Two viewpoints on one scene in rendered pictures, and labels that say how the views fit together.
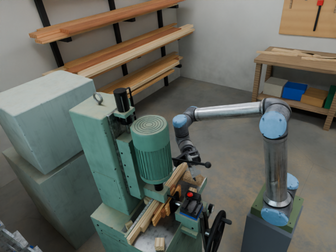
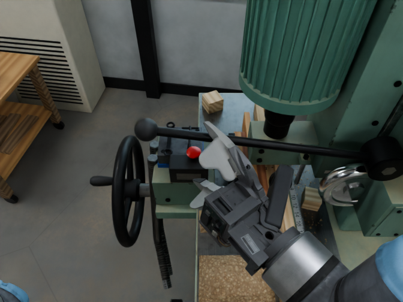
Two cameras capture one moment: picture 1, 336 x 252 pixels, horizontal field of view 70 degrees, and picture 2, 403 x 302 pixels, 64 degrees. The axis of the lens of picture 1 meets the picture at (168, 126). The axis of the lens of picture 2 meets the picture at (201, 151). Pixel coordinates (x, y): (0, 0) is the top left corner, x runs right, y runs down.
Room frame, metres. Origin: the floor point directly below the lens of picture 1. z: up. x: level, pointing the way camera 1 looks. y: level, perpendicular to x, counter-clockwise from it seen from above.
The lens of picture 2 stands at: (1.22, -0.30, 1.53)
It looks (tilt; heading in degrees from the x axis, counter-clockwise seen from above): 50 degrees down; 148
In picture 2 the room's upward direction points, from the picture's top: straight up
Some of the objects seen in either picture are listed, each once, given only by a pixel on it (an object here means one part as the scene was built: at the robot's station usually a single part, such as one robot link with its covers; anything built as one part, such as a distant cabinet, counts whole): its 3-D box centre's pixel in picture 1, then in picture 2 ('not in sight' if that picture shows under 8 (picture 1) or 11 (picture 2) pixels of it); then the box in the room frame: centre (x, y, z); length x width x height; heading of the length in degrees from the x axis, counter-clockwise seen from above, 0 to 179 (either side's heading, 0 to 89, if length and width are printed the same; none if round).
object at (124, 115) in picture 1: (122, 106); not in sight; (0.98, 0.20, 1.53); 0.08 x 0.08 x 0.17; 57
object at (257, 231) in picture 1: (269, 232); not in sight; (1.02, -0.70, 0.27); 0.30 x 0.30 x 0.55; 49
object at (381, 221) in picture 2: not in sight; (387, 201); (1.14, 0.16, 1.02); 0.09 x 0.07 x 0.12; 147
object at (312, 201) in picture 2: (148, 200); (311, 198); (1.00, 0.17, 0.82); 0.04 x 0.04 x 0.04; 43
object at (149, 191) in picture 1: (157, 191); (280, 145); (0.92, 0.10, 0.99); 0.14 x 0.07 x 0.09; 57
